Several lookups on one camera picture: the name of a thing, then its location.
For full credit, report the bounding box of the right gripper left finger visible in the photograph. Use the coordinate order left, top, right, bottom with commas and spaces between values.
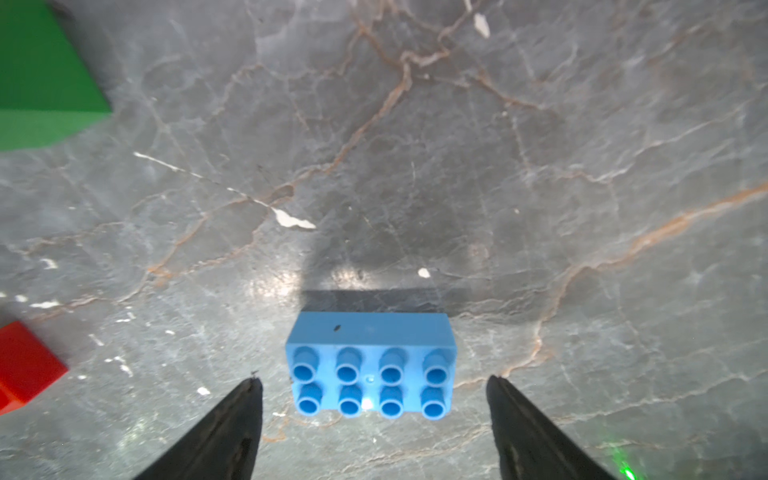
138, 377, 263, 480

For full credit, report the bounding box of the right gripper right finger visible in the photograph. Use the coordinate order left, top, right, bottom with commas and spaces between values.
486, 375, 613, 480

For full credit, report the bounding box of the light blue lego brick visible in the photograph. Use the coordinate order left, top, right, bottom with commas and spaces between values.
285, 311, 458, 421

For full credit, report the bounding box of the green tall lego brick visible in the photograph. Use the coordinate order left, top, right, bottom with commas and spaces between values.
1, 1, 112, 151

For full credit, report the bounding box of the red flat lego brick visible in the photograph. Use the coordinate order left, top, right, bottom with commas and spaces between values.
0, 321, 69, 415

